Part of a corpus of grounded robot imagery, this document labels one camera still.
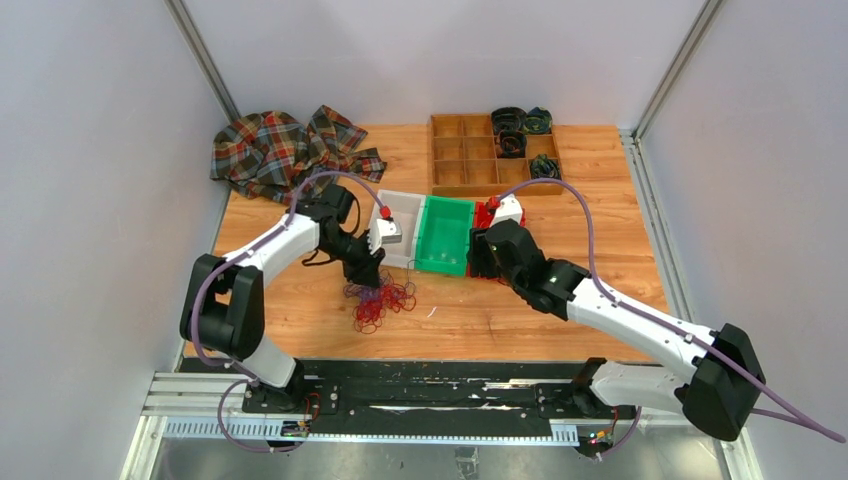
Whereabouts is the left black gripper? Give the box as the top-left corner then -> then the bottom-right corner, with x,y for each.
321,229 -> 386,289

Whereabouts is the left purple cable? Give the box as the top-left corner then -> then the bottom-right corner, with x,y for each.
189,170 -> 393,454

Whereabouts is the black rolled belt top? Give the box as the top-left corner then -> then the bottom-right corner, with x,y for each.
490,106 -> 527,135

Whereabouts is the white plastic bin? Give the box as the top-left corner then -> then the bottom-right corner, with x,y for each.
377,189 -> 426,268

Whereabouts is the red plastic bin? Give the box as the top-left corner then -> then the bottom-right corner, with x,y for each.
469,202 -> 526,283

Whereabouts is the green plastic bin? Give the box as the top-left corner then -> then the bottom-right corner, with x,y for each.
415,195 -> 475,277

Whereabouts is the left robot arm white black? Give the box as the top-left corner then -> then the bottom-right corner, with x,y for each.
179,184 -> 403,413

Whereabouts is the green rolled belt lower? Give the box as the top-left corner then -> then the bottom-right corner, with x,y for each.
528,154 -> 562,183

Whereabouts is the wooden compartment tray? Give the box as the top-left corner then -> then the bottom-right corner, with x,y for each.
428,113 -> 565,197

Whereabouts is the plaid cloth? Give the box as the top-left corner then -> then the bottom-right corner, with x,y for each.
209,105 -> 387,204

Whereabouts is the black rolled belt middle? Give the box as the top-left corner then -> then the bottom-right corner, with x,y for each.
496,130 -> 527,158

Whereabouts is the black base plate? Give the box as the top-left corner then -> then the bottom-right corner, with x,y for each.
181,359 -> 636,444

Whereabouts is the blue green rolled belt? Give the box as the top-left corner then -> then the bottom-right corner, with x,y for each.
523,107 -> 553,135

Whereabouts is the black rolled belt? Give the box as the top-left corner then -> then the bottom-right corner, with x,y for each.
496,130 -> 527,158
490,106 -> 527,135

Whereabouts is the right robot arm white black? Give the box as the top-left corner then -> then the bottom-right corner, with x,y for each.
470,220 -> 765,441

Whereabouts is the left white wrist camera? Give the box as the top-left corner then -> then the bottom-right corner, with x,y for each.
368,218 -> 403,255

